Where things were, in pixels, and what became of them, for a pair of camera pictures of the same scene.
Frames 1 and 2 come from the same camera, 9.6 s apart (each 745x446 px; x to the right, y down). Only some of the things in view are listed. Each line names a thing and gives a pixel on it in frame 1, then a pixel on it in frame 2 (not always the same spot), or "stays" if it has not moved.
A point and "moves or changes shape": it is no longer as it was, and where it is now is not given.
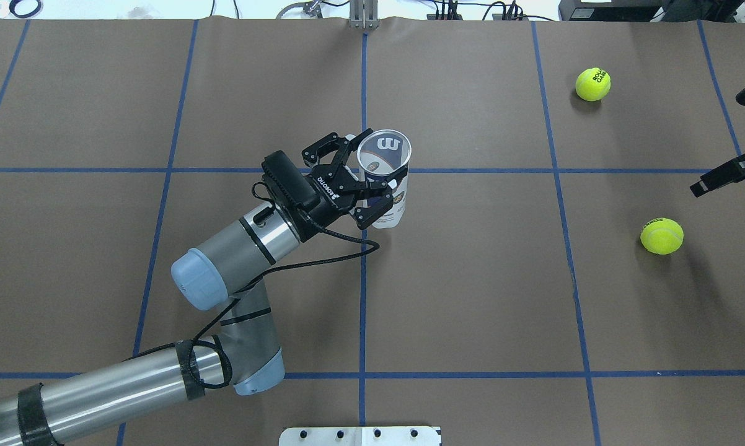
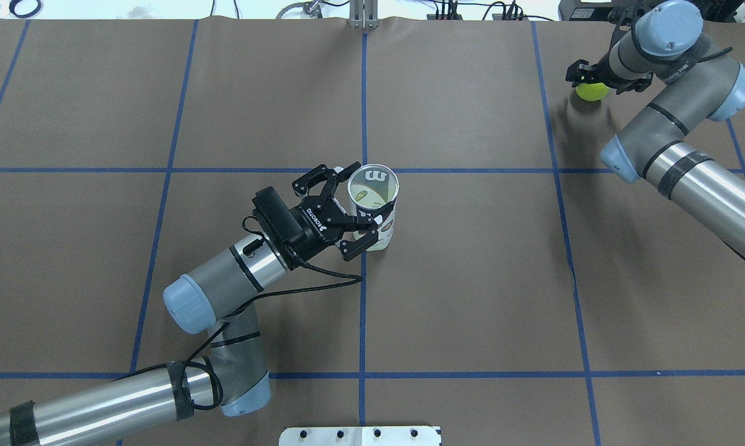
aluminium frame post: x=364 y=14 stays
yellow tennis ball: x=593 y=84 stays
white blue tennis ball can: x=380 y=153 moves or changes shape
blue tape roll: x=12 y=8 stays
